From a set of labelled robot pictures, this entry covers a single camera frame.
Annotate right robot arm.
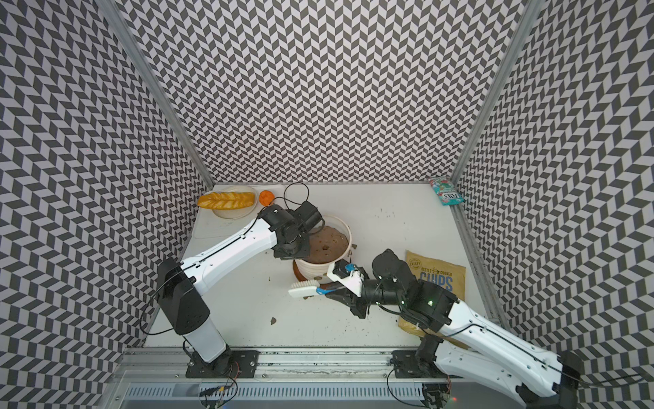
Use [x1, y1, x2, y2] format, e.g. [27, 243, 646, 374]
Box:
[325, 250, 582, 408]

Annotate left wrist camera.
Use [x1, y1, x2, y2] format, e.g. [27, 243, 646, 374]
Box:
[295, 201, 325, 234]

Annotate aluminium front rail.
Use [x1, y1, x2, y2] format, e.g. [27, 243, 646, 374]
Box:
[98, 348, 519, 408]

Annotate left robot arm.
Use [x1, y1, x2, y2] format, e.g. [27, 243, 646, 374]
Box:
[154, 201, 325, 378]

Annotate teal snack packet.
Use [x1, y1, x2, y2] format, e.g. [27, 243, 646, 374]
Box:
[429, 177, 465, 206]

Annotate white ceramic pot with mud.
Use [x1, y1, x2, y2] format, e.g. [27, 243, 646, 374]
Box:
[295, 215, 354, 282]

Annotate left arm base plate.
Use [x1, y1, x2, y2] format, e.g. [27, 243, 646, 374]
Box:
[186, 349, 260, 379]

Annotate orange mandarin fruit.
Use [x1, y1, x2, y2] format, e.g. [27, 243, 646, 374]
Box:
[258, 190, 276, 207]

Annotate white cutting board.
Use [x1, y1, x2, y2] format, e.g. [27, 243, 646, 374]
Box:
[192, 184, 283, 240]

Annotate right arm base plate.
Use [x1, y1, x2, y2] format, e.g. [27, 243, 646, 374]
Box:
[390, 349, 447, 382]

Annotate yellow chips bag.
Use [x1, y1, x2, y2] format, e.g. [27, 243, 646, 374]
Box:
[398, 251, 468, 349]

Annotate baguette bread loaf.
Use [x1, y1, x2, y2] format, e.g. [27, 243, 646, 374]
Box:
[198, 192, 255, 211]

